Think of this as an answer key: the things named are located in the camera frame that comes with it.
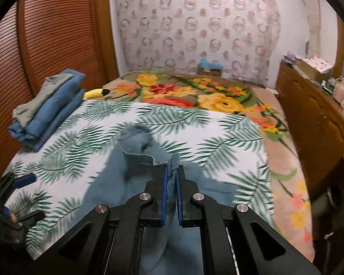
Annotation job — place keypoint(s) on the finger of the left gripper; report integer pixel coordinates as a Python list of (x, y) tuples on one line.
[(24, 181)]

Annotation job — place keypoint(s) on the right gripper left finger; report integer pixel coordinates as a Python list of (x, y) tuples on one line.
[(154, 214)]

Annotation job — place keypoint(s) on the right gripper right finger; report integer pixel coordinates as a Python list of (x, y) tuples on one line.
[(188, 213)]

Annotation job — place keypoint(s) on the teal blue shorts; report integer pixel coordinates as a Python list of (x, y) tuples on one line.
[(167, 250)]

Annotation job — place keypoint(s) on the palm leaf bed sheet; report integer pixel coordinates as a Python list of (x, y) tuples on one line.
[(70, 160)]

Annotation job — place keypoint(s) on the grey folded pants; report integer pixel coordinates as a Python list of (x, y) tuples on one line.
[(24, 113)]

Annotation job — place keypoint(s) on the blue denim folded jeans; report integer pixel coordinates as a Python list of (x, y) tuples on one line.
[(53, 112)]

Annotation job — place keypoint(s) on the floral blanket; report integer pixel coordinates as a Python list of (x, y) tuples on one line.
[(236, 133)]

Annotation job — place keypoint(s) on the yellow plush toy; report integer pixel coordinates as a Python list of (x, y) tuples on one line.
[(95, 93)]

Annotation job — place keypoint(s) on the cardboard box with blue cloth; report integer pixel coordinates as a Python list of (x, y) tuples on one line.
[(209, 68)]

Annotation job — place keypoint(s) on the wooden sideboard cabinet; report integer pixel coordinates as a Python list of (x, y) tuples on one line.
[(316, 124)]

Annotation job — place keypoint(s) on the brown louvered wardrobe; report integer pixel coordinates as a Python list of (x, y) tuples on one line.
[(41, 38)]

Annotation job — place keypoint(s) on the polka dot gift box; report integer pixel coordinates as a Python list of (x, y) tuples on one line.
[(315, 68)]

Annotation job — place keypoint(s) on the pink bottle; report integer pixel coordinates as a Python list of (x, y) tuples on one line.
[(338, 93)]

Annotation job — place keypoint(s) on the patterned wall curtain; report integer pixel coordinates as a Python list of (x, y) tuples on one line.
[(173, 35)]

